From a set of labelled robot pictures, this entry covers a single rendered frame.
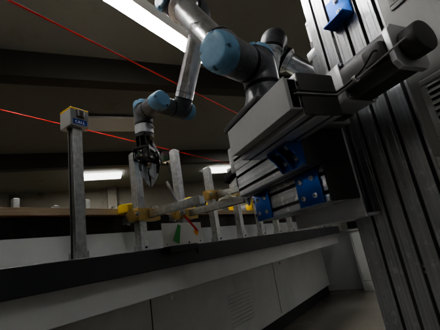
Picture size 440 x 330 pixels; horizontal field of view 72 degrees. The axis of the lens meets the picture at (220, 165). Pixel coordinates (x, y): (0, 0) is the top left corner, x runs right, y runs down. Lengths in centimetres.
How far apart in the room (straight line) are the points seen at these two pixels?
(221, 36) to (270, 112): 35
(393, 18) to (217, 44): 43
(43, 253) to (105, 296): 28
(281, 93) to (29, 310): 86
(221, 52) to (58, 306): 87
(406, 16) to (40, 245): 126
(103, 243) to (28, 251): 29
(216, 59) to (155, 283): 87
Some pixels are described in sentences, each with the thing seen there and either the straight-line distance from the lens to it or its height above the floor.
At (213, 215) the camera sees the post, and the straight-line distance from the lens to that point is 162.
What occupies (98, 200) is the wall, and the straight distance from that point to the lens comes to 1146.
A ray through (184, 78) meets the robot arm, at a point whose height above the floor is 134.
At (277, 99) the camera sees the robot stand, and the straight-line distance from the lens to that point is 61.
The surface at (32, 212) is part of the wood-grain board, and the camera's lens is 124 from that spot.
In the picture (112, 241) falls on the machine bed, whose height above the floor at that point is 76.
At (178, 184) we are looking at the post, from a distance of 145.
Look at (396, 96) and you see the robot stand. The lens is 81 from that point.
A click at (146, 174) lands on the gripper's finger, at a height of 99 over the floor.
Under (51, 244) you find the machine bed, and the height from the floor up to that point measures 77.
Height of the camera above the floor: 66
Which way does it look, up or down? 15 degrees up
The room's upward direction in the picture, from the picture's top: 9 degrees counter-clockwise
